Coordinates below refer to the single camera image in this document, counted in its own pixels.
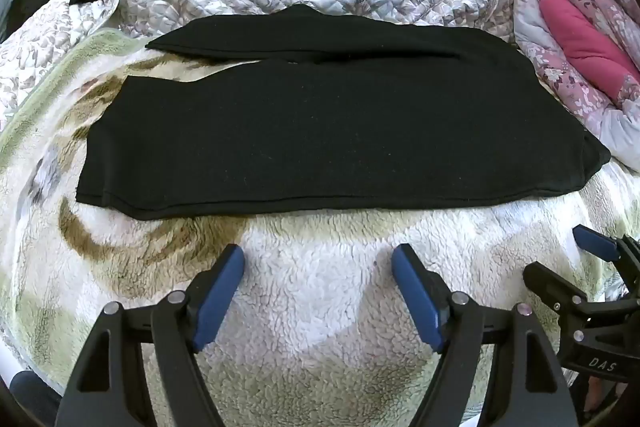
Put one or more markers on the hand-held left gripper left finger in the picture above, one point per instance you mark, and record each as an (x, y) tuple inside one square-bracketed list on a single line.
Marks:
[(220, 292)]

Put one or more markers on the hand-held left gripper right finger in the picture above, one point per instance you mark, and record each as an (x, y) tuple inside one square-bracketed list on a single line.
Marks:
[(417, 292)]

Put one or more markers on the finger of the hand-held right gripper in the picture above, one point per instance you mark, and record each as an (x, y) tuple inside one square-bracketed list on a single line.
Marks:
[(552, 282), (595, 242)]

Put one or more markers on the black pants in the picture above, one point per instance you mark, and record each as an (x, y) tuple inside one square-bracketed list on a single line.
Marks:
[(340, 132)]

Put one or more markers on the white green fleece blanket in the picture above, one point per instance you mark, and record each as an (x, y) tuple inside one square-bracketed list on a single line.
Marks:
[(310, 297)]

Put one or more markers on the pink floral comforter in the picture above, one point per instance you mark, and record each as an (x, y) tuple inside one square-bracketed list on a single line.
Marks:
[(565, 79)]

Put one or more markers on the pink pillow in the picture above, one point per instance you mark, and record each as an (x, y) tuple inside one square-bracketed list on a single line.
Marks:
[(580, 42)]

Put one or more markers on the dark cloth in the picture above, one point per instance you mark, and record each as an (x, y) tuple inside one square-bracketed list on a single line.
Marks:
[(32, 394)]

